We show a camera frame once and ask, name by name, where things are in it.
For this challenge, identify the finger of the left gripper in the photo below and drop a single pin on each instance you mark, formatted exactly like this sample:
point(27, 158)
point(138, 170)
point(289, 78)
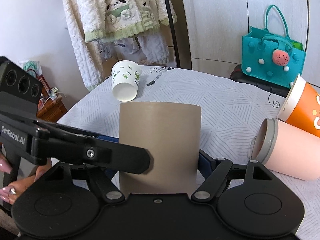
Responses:
point(108, 138)
point(77, 146)

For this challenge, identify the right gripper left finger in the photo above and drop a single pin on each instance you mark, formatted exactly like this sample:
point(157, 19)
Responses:
point(113, 175)

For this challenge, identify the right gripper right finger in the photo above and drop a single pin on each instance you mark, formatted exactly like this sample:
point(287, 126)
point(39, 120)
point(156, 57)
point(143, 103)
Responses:
point(207, 164)

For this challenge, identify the beige steel tumbler cup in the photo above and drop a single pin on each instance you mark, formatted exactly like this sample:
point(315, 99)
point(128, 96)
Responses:
point(171, 134)

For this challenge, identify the white cactus paper cup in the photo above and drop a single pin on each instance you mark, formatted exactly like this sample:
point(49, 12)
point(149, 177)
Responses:
point(125, 80)

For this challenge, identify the pink cup grey lid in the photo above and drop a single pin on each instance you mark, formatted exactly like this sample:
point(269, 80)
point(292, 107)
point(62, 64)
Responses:
point(283, 148)

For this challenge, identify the orange paper cup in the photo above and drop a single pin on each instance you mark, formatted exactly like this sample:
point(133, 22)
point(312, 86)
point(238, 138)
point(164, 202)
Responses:
point(301, 107)

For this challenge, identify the brown wooden side cabinet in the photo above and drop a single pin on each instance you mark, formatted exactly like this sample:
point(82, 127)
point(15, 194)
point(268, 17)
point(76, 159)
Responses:
point(53, 110)

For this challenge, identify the white patterned tablecloth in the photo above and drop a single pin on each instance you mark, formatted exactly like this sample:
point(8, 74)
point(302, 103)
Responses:
point(241, 199)

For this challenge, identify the teal felt tote bag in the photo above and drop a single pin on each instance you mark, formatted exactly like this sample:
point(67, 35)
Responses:
point(271, 57)

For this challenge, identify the cream green fluffy jacket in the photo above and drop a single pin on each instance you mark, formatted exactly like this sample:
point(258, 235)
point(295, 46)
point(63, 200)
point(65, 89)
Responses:
point(111, 20)

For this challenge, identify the black clothes rack pole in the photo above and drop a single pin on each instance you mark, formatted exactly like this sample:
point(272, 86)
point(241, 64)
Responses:
point(178, 39)

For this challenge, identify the white cable knit cardigan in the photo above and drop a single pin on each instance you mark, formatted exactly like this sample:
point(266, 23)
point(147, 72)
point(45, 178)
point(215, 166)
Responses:
point(86, 54)

